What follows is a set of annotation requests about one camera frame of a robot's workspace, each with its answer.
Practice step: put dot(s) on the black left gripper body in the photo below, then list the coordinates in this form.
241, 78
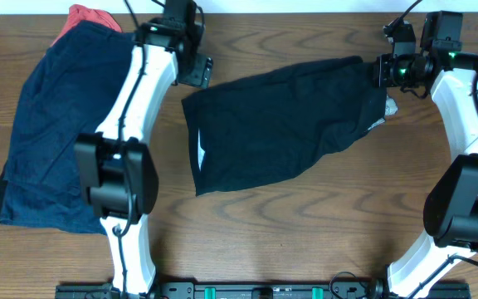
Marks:
197, 72

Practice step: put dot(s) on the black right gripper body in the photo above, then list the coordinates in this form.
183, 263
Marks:
385, 77

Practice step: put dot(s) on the black shorts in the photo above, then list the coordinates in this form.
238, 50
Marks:
272, 127

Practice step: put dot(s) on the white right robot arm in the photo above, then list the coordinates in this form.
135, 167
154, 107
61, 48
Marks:
450, 215

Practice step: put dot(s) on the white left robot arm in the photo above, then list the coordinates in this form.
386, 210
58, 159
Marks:
118, 178

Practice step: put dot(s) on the navy blue shorts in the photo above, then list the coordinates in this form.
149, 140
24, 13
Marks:
71, 91

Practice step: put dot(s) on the red garment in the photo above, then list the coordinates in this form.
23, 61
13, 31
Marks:
78, 13

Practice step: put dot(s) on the black mounting rail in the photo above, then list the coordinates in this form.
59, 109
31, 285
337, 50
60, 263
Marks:
188, 290

